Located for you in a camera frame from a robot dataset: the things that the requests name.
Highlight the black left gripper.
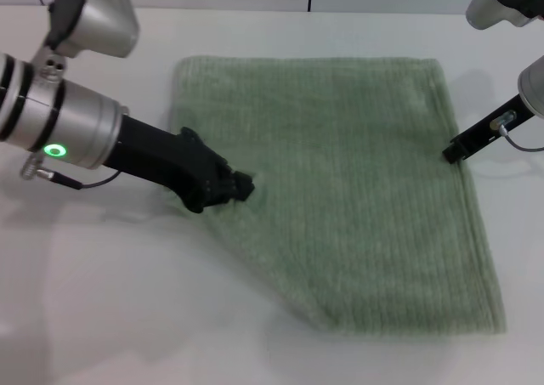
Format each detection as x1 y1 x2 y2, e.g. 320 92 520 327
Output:
101 113 257 214

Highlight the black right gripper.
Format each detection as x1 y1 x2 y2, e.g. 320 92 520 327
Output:
442 94 532 165

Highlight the green ribbed towel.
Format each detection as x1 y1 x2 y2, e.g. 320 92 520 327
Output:
169 55 507 336

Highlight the grey right arm cable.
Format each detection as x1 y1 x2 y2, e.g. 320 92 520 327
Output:
497 120 544 152

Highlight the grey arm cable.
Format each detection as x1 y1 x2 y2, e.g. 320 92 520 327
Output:
19 154 123 191
497 120 544 152

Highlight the grey left arm cable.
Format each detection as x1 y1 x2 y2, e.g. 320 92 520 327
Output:
19 154 123 191

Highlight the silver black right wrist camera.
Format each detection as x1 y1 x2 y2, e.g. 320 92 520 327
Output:
465 0 544 31

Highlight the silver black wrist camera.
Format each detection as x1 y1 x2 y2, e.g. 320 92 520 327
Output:
44 0 141 59
465 0 544 31

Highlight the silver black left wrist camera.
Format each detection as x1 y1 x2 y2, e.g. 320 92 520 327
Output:
44 0 141 59

